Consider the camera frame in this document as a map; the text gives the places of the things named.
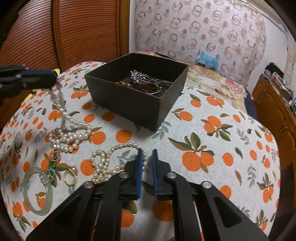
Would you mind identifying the circle pattern curtain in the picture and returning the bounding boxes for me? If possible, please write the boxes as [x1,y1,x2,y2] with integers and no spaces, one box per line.
[135,1,266,86]

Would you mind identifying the silver chain jewelry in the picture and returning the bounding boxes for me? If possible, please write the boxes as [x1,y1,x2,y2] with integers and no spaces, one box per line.
[130,70,173,86]

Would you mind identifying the orange print tablecloth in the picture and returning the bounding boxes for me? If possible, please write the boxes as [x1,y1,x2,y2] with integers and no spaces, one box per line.
[1,62,280,240]

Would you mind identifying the gold ring earrings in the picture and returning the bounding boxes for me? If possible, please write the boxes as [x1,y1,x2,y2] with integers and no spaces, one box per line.
[63,166,78,187]

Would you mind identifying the black jewelry box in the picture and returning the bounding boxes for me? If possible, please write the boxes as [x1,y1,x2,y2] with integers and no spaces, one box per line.
[85,53,189,131]

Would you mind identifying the floral bed blanket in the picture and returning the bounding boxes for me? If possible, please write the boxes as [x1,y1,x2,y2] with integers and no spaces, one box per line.
[136,50,248,110]

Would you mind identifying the green pendant chain necklace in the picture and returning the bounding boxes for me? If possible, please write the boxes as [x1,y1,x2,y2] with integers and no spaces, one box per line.
[38,150,62,186]

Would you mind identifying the beige side curtain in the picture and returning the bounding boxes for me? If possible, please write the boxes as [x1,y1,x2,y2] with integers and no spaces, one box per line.
[284,30,295,84]

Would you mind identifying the yellow Pikachu plush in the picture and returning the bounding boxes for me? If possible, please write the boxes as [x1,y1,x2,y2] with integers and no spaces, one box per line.
[21,68,60,106]

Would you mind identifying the wooden sideboard cabinet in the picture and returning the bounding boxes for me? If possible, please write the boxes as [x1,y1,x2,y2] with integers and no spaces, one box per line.
[251,75,296,172]

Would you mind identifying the wooden louvered wardrobe door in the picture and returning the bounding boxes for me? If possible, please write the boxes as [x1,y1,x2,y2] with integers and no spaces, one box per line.
[0,0,130,126]

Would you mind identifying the brown wooden bead bracelet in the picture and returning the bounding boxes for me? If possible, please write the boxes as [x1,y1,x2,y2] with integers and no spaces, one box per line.
[115,81,165,96]

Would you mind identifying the blue wrapped box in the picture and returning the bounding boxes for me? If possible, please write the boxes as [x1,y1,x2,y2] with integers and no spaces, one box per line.
[195,51,219,69]

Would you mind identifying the stack of folded clothes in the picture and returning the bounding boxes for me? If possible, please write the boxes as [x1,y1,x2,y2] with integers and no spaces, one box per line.
[262,62,294,101]

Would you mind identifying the white pearl necklace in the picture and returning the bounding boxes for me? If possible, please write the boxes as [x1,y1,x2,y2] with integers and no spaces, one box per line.
[90,142,149,184]

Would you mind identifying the green jade bangle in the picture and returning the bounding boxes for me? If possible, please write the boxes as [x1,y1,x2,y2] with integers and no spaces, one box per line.
[22,167,53,216]

